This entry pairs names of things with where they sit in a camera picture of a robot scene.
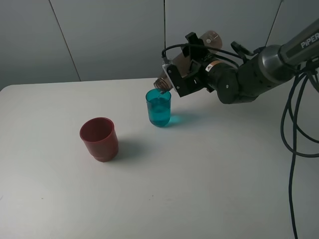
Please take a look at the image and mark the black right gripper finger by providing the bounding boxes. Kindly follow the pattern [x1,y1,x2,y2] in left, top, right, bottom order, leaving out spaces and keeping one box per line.
[181,32,206,59]

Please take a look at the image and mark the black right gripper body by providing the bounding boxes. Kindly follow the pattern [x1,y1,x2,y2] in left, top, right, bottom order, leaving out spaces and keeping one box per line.
[181,51,217,94]

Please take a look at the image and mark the smoky translucent water bottle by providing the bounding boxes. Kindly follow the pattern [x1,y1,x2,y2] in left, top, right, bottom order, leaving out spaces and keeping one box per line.
[154,30,222,92]

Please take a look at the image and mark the teal translucent plastic cup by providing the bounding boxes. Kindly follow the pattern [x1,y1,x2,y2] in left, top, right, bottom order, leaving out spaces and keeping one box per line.
[146,89,171,127]

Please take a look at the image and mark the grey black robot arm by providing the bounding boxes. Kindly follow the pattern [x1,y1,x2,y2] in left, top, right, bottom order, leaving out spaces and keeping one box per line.
[177,20,319,104]

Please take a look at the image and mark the red plastic cup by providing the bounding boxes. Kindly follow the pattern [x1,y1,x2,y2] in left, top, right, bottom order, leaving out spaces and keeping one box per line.
[79,117,119,162]

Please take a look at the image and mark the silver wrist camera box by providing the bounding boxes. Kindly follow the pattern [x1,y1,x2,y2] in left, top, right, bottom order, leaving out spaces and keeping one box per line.
[161,63,200,98]

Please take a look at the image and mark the black cable bundle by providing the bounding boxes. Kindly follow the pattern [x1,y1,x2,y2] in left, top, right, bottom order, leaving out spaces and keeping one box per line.
[161,41,319,239]

